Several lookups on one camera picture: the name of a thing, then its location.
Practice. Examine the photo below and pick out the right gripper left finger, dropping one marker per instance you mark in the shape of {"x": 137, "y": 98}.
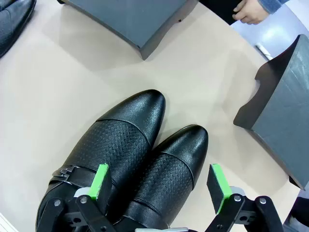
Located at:
{"x": 97, "y": 183}

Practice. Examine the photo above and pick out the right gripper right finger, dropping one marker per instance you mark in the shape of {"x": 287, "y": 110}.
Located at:
{"x": 220, "y": 186}

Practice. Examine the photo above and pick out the black loafer shoe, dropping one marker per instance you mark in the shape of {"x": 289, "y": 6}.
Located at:
{"x": 12, "y": 26}

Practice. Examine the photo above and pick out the person's left denim forearm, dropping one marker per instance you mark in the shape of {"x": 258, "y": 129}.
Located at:
{"x": 272, "y": 4}

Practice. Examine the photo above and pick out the black shoe stand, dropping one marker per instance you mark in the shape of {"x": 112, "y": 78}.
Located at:
{"x": 130, "y": 19}
{"x": 285, "y": 116}

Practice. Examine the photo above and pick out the person's left hand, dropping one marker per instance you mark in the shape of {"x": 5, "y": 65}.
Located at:
{"x": 252, "y": 13}

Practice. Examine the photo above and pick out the black perforated buckle shoe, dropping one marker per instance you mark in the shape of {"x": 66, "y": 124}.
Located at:
{"x": 116, "y": 137}
{"x": 173, "y": 169}

